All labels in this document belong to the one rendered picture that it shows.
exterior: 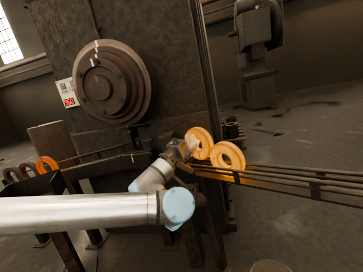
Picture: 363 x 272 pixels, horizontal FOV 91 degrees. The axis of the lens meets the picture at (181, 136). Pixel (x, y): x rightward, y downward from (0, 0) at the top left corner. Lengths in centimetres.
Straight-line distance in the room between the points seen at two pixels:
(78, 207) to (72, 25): 112
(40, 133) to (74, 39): 267
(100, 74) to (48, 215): 69
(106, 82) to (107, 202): 63
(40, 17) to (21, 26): 945
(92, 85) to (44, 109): 984
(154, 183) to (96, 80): 60
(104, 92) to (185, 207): 70
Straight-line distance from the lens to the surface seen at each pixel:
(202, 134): 78
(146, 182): 65
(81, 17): 137
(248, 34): 504
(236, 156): 71
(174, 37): 111
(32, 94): 1113
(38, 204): 56
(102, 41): 110
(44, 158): 160
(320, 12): 775
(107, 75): 99
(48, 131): 384
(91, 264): 165
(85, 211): 52
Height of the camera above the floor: 105
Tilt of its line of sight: 16 degrees down
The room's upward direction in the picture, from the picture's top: 13 degrees counter-clockwise
